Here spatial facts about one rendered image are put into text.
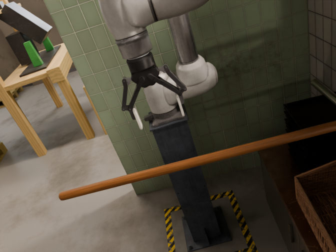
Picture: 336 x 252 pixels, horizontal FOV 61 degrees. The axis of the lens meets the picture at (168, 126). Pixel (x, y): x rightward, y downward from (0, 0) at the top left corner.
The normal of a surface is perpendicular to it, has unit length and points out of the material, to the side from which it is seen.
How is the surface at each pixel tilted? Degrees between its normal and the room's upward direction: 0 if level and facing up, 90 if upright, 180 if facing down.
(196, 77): 95
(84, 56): 90
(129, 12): 88
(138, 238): 0
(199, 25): 90
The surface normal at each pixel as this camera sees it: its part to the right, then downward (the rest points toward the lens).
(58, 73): 0.18, 0.47
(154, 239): -0.28, -0.82
